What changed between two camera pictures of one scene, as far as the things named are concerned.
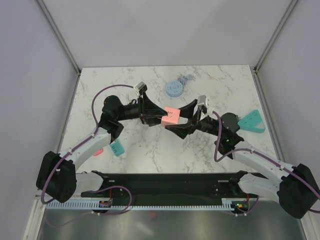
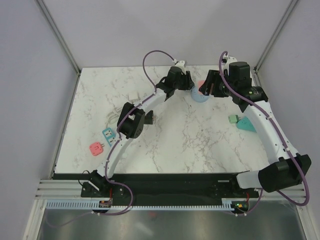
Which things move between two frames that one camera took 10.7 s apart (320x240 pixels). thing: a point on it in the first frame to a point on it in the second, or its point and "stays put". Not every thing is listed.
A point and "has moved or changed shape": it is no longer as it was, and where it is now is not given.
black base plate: [168, 186] stays put
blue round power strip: [174, 88] has moved or changed shape
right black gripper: [182, 130] to [214, 77]
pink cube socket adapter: [172, 117] to [199, 83]
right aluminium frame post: [275, 34] stays put
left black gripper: [147, 108] to [188, 83]
